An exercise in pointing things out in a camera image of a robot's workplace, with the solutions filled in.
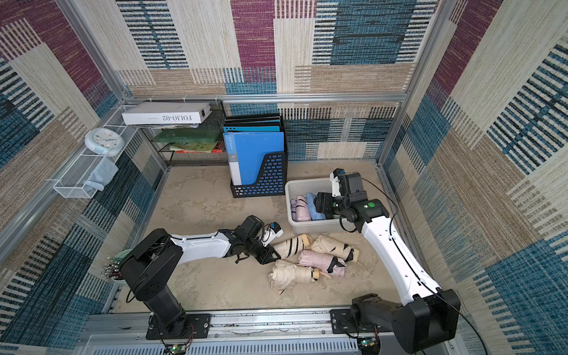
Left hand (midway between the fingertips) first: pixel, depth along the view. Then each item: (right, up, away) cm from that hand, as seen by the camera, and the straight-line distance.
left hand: (277, 254), depth 88 cm
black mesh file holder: (-3, +28, +14) cm, 31 cm away
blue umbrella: (+15, +15, +2) cm, 21 cm away
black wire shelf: (-38, +45, +13) cm, 60 cm away
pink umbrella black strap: (+20, -2, -7) cm, 21 cm away
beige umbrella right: (+19, +4, -2) cm, 20 cm away
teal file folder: (-10, +50, +4) cm, 51 cm away
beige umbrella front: (+4, -4, -10) cm, 11 cm away
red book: (-39, +41, +9) cm, 57 cm away
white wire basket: (-60, +29, -18) cm, 69 cm away
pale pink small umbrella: (+10, +16, +5) cm, 20 cm away
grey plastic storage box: (+8, +26, +9) cm, 28 cm away
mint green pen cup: (-50, +2, -19) cm, 53 cm away
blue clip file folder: (-13, +41, +5) cm, 43 cm away
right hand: (+17, +22, -8) cm, 29 cm away
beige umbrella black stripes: (+5, +3, -1) cm, 6 cm away
